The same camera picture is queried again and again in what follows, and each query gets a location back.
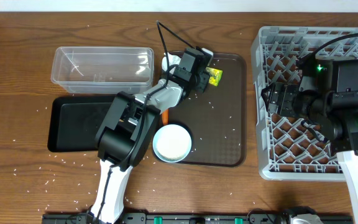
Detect foil snack wrapper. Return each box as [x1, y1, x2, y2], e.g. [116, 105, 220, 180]
[206, 67, 223, 86]

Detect white napkin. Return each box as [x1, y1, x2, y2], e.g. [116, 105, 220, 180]
[162, 53, 181, 75]

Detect orange carrot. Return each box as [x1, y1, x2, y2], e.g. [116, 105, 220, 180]
[162, 109, 169, 126]

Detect light blue rice bowl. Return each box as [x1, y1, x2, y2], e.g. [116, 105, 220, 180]
[152, 124, 192, 163]

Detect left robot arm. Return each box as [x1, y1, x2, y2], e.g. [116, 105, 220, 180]
[87, 47, 214, 223]

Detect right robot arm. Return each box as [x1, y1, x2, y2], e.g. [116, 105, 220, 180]
[261, 56, 358, 223]

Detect grey dishwasher rack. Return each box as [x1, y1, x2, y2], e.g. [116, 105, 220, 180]
[250, 26, 358, 182]

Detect brown serving tray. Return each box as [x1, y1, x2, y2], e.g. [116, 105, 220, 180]
[168, 54, 247, 167]

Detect clear plastic bin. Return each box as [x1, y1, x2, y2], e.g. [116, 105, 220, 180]
[51, 47, 154, 94]

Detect black plastic bin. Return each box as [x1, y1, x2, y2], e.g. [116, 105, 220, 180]
[47, 95, 114, 152]

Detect black rail at table edge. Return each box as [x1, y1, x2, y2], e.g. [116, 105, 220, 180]
[41, 212, 354, 224]

